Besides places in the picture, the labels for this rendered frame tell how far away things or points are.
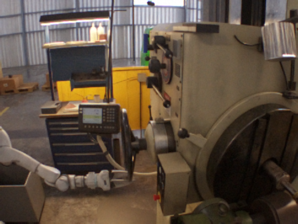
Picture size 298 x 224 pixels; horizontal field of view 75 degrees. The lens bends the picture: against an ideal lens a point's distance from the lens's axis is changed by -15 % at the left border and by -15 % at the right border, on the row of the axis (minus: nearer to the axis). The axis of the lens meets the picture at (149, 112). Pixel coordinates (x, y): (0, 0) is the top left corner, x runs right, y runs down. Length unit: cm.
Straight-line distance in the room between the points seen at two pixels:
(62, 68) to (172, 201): 241
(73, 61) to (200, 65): 230
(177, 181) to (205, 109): 30
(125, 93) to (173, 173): 293
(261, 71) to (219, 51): 23
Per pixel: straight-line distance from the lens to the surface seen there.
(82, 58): 296
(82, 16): 270
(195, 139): 90
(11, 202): 247
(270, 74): 105
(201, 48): 85
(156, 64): 108
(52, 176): 120
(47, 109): 273
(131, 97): 376
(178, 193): 96
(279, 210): 89
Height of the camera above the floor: 186
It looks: 21 degrees down
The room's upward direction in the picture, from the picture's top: straight up
